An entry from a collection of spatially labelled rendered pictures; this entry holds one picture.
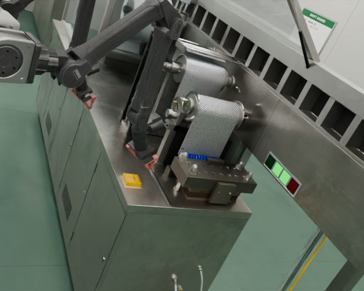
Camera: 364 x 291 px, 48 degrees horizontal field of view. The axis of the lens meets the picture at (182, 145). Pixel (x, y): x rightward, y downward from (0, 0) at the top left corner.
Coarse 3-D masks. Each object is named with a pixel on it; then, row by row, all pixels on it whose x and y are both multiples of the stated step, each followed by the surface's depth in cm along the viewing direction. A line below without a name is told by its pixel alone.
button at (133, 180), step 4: (124, 176) 180; (128, 176) 180; (132, 176) 182; (136, 176) 183; (124, 180) 179; (128, 180) 178; (132, 180) 179; (136, 180) 180; (128, 184) 177; (132, 184) 178; (136, 184) 179; (140, 184) 180
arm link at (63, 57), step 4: (56, 48) 120; (60, 52) 119; (60, 56) 116; (64, 56) 117; (68, 56) 121; (60, 60) 117; (64, 60) 117; (68, 60) 118; (60, 64) 117; (56, 72) 118; (52, 76) 123; (56, 76) 120; (60, 84) 121
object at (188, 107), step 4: (188, 100) 189; (192, 100) 188; (184, 104) 192; (188, 104) 189; (192, 104) 187; (184, 108) 191; (188, 108) 188; (192, 108) 187; (184, 112) 191; (188, 112) 188
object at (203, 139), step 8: (192, 128) 190; (200, 128) 192; (208, 128) 194; (216, 128) 196; (224, 128) 197; (192, 136) 193; (200, 136) 195; (208, 136) 196; (216, 136) 198; (224, 136) 200; (184, 144) 194; (192, 144) 196; (200, 144) 198; (208, 144) 199; (216, 144) 201; (224, 144) 203; (192, 152) 198; (200, 152) 200; (208, 152) 202; (216, 152) 204
